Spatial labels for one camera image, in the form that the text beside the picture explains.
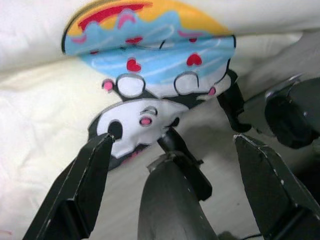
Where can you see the cream cartoon print blanket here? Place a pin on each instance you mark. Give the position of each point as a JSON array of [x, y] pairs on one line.
[[50, 105]]

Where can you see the mattress with cream sheet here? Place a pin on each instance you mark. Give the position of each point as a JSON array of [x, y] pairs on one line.
[[220, 160]]

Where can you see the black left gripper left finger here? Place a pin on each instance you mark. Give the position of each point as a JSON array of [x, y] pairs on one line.
[[75, 195]]

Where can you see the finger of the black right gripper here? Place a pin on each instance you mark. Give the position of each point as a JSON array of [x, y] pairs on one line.
[[170, 205]]

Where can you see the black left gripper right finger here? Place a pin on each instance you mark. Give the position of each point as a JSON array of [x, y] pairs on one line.
[[270, 195]]

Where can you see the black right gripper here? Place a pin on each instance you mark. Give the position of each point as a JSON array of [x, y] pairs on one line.
[[295, 112]]

